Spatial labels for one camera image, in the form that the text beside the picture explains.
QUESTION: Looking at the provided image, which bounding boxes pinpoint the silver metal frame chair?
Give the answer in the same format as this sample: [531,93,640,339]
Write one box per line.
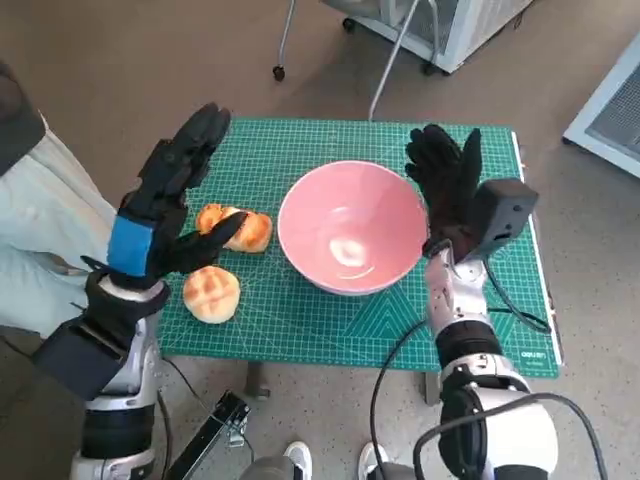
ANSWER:
[272,0,441,121]

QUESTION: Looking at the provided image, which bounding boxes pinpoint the grey table leg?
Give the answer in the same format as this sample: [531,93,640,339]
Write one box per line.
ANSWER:
[423,372,444,405]
[245,360,271,399]

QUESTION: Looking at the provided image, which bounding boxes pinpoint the white shoe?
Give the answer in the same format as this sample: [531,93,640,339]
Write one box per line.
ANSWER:
[358,441,391,480]
[282,440,314,480]

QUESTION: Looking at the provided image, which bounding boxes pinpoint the green cutting mat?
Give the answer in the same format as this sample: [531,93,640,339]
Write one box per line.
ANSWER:
[158,117,560,379]

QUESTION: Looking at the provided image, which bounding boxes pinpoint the person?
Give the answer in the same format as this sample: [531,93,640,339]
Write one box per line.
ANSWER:
[0,59,126,341]

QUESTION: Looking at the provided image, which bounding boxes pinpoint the round scored toy bread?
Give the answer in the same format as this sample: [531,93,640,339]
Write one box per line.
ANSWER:
[182,265,242,325]

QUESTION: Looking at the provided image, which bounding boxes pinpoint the black left robot hand blue tape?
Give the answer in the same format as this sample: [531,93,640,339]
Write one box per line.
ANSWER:
[106,102,250,291]

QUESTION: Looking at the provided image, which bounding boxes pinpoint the thin black floor cable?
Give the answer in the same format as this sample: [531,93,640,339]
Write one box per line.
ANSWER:
[158,357,224,444]

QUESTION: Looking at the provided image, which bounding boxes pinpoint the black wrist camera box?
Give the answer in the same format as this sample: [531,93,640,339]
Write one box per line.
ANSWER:
[32,319,134,401]
[462,178,540,264]

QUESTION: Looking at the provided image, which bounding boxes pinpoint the thick black cable loop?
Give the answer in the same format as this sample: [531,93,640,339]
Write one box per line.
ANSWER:
[414,392,609,480]

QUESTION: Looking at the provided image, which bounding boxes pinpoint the black camera cable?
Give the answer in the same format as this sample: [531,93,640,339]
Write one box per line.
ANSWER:
[483,259,552,332]

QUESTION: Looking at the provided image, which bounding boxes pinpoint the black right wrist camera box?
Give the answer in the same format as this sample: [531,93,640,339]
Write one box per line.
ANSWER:
[462,178,540,264]

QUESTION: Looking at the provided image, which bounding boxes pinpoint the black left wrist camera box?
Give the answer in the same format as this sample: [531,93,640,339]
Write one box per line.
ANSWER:
[32,319,134,401]

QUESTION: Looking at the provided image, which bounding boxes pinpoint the pink bowl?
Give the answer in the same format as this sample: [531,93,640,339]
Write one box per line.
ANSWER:
[277,159,430,296]

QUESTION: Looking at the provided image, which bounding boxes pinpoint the person's leg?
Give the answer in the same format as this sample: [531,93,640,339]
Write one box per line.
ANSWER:
[244,455,301,480]
[374,462,416,480]

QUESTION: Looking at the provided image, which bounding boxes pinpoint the long braided toy bread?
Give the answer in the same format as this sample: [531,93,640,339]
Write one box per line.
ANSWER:
[196,203,274,254]

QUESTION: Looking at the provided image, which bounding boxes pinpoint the white framed mesh unit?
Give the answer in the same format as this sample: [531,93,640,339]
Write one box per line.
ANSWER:
[562,47,640,179]

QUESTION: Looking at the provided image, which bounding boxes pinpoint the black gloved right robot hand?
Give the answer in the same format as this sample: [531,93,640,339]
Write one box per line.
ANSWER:
[403,124,484,261]

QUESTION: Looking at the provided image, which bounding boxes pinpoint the white mesh cabinet on castors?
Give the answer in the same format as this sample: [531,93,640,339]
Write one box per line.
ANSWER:
[344,0,536,76]

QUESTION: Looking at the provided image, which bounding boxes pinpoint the black metal bar with bracket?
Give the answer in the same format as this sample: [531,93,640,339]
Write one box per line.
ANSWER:
[167,389,251,480]

